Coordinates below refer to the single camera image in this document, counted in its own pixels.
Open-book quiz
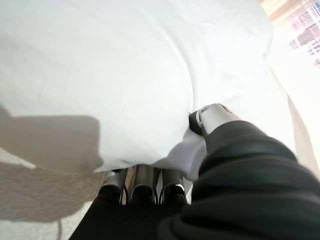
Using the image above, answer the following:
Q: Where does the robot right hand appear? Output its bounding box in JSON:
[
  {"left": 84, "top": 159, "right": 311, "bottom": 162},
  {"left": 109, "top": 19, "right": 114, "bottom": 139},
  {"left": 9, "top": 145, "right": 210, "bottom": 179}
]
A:
[{"left": 69, "top": 103, "right": 320, "bottom": 240}]

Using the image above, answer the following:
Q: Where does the white cloth garment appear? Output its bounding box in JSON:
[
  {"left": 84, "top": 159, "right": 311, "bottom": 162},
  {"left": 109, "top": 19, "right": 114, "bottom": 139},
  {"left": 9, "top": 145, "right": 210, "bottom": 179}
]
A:
[{"left": 0, "top": 0, "right": 301, "bottom": 183}]

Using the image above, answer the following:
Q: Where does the cream curtain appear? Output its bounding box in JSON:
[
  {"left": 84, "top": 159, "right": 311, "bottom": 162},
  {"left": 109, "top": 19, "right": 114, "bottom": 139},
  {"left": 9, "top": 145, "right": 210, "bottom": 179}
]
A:
[{"left": 258, "top": 0, "right": 313, "bottom": 23}]

